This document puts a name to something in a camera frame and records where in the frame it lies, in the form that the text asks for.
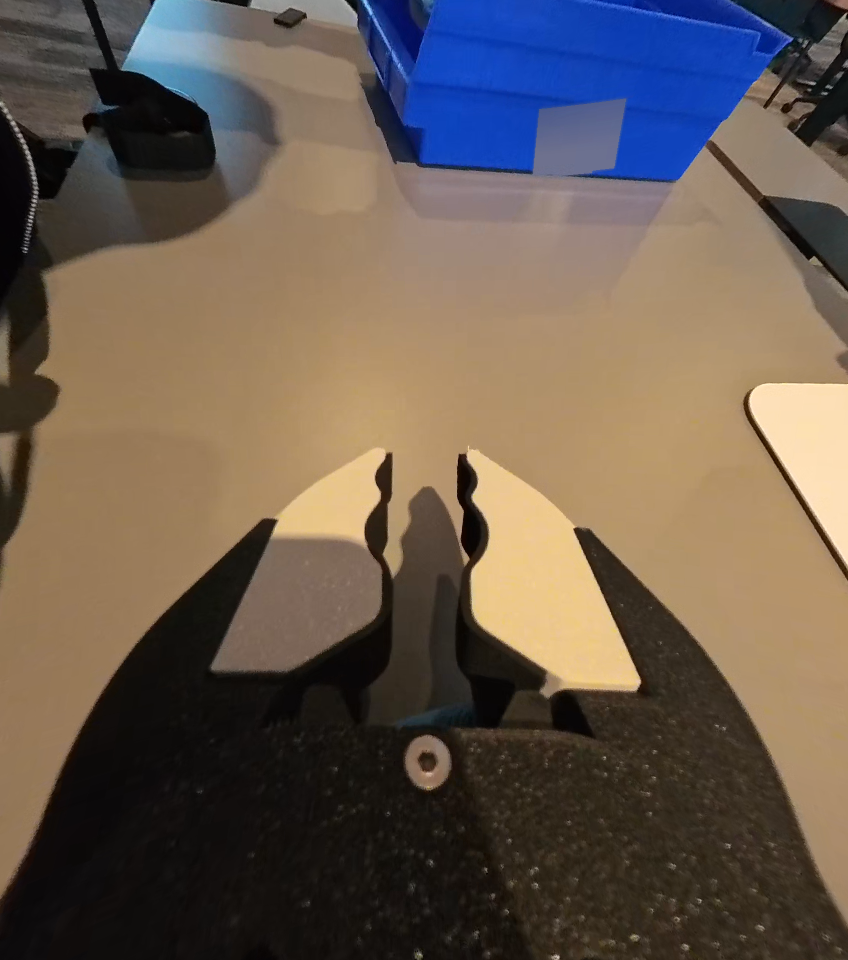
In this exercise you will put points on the blue plastic bin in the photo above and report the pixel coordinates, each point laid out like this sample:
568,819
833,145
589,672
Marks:
544,67

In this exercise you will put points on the black flat pad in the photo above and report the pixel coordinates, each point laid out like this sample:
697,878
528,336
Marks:
844,247

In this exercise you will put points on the small black block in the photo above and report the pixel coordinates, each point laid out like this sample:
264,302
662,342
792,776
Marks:
290,17

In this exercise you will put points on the white stand base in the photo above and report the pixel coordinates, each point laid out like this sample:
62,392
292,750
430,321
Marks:
829,450

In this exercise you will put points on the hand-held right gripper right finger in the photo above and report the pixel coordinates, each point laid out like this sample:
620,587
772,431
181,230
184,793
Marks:
544,600

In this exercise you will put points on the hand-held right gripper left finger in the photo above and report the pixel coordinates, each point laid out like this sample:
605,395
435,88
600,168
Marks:
304,592

